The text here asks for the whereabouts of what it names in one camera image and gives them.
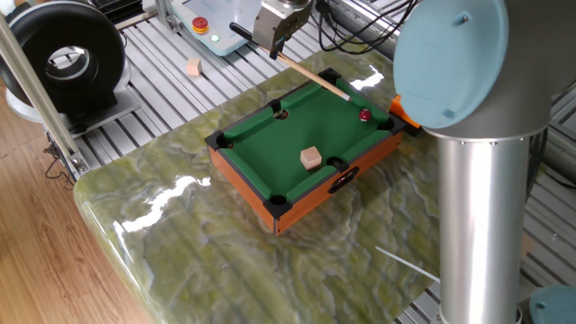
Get white teach pendant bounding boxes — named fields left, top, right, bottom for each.
left=169, top=0, right=265, bottom=58

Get black gripper cable bundle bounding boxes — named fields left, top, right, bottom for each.
left=314, top=0, right=419, bottom=56

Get aluminium frame post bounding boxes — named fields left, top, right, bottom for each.
left=142, top=0, right=184, bottom=33
left=0, top=12, right=91, bottom=182

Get mini green pool table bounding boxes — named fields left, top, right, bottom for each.
left=204, top=67, right=407, bottom=237

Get green marble pattern board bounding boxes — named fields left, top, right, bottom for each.
left=73, top=34, right=548, bottom=324

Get black round ring lamp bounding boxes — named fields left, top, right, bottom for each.
left=0, top=0, right=142, bottom=137

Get wooden pool cue black butt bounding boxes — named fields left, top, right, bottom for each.
left=229, top=22, right=352, bottom=103

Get silver Schunk gripper body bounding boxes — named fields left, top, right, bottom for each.
left=251, top=0, right=313, bottom=53

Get orange emergency stop button box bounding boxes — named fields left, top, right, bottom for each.
left=389, top=94, right=422, bottom=137

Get white cable tie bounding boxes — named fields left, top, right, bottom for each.
left=374, top=245, right=442, bottom=284

